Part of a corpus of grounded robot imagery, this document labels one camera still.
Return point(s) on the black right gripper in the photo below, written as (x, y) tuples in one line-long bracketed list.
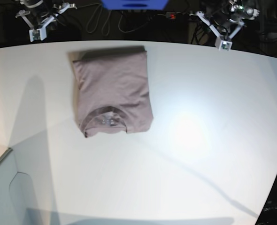
[(38, 12)]

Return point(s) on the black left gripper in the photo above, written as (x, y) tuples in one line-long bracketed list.
[(227, 21)]

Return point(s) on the mauve grey t-shirt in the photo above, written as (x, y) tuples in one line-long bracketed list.
[(113, 93)]

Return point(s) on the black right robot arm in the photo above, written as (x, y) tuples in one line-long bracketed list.
[(24, 12)]

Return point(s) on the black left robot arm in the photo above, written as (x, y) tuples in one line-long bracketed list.
[(249, 8)]

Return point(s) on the black power strip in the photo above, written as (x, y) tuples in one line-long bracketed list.
[(181, 16)]

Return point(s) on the blue plastic box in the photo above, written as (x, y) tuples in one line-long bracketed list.
[(134, 4)]

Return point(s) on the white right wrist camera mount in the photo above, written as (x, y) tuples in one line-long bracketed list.
[(56, 18)]

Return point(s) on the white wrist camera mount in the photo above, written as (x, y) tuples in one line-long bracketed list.
[(56, 18), (224, 38)]

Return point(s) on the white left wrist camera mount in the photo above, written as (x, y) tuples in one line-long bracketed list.
[(224, 38)]

